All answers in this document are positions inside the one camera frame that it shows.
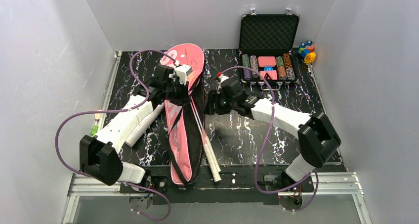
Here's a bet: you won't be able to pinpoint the black poker chip case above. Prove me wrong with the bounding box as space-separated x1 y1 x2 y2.
238 14 300 73

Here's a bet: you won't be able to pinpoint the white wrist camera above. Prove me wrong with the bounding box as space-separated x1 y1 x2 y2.
217 72 230 93
174 64 193 85

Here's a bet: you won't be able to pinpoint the colourful toy blocks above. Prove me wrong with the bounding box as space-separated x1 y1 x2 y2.
297 41 317 64

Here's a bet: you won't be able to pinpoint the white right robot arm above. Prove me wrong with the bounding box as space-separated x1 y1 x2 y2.
205 75 341 188

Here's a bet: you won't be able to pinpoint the small wooden block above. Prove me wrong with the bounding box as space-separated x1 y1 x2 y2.
94 109 102 121

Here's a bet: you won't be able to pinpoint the green clip on rail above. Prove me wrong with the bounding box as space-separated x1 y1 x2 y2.
90 125 98 136

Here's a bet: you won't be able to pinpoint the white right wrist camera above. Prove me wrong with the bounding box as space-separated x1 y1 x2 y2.
217 72 230 93

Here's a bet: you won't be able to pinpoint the pink racket cover bag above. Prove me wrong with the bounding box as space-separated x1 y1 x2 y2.
161 43 205 186

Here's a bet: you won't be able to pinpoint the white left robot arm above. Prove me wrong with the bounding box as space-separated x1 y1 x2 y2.
80 64 193 185

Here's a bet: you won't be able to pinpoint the white shuttlecock tube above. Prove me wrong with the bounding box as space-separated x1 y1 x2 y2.
125 104 164 147

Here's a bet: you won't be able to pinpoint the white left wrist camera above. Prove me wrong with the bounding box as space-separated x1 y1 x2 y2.
174 64 193 85

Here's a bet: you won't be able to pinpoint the pink badminton racket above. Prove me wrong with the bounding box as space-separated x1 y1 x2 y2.
191 98 222 181
190 99 218 183

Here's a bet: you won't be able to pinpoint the pink playing card deck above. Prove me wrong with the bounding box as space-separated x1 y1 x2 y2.
259 70 278 81
257 56 276 67

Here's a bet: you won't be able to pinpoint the poker chip stack row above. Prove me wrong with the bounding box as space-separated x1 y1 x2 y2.
282 53 296 81
242 54 252 80
275 56 287 81
249 55 260 80

